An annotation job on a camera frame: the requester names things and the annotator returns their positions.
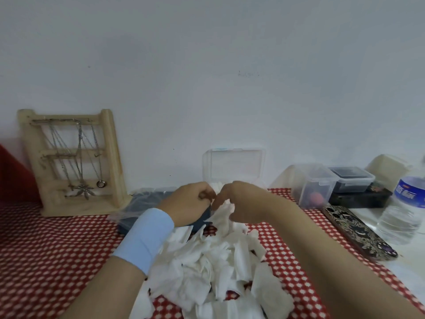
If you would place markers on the person's left hand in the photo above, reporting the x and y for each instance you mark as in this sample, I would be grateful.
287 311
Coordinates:
187 202

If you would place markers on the person's right hand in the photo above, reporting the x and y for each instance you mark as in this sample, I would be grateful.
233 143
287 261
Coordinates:
249 204

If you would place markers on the clear cotton pad box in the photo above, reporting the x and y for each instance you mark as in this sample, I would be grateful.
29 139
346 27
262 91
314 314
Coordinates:
234 162

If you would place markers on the clear plastic bag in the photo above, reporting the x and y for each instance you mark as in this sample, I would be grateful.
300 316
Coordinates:
139 202

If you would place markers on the pile of white cotton pads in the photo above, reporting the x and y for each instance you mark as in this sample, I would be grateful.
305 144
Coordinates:
206 269

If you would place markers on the person's right forearm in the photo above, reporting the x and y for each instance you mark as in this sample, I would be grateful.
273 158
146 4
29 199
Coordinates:
332 269

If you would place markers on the person's left forearm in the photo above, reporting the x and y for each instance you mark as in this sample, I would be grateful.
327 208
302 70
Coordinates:
106 289

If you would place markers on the black tray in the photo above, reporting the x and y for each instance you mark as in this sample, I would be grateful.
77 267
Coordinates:
362 199

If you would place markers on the dark blue pouch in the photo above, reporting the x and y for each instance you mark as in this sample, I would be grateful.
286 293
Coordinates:
199 224

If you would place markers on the light blue wristband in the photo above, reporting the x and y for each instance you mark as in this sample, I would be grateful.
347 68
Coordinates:
144 239

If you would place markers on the pink makeup sponge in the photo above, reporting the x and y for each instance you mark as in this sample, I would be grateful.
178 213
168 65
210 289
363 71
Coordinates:
315 197

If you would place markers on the clear lidded plastic container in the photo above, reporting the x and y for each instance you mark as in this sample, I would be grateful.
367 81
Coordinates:
312 177

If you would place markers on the wooden jewelry stand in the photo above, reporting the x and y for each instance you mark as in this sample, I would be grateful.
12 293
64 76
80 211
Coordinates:
113 152

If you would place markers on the clear container with black contents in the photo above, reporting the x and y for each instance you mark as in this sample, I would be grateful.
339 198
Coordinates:
352 179

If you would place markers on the phone with patterned case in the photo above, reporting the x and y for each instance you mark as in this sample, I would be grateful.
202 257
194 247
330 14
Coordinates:
358 232

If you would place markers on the beige plastic tub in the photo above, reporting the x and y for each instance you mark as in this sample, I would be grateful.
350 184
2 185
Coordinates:
386 166

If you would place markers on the red checkered tablecloth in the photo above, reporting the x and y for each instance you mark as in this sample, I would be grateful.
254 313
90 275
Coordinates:
49 255

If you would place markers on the clear plastic water bottle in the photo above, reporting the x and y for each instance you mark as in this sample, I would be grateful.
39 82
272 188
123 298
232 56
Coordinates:
398 222

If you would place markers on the red framed mirror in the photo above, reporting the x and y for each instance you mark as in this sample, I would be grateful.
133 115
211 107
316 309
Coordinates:
15 182

